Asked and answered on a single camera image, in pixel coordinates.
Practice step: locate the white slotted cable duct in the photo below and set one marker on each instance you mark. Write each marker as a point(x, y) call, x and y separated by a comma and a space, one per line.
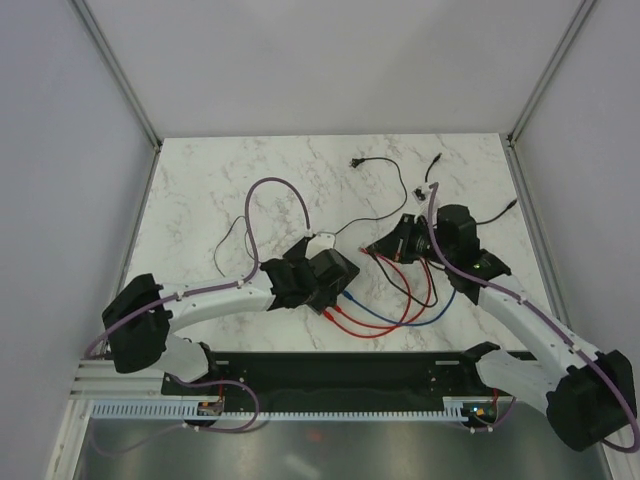
point(453, 409)

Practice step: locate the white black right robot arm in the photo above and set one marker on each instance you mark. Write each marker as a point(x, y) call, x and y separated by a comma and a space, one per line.
point(585, 394)

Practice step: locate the black network switch box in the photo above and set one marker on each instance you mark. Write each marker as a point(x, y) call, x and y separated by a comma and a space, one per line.
point(332, 273)

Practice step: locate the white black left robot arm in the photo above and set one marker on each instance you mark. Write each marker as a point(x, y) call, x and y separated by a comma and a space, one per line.
point(141, 324)

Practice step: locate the aluminium frame rail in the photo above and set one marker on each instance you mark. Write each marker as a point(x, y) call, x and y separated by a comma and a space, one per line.
point(98, 379)

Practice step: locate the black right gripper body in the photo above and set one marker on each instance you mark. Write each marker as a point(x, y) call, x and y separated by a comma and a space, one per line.
point(417, 240)

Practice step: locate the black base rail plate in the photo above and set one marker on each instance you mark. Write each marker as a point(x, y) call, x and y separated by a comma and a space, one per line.
point(362, 381)

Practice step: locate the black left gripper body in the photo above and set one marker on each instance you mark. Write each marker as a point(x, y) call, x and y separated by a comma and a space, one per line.
point(300, 260)

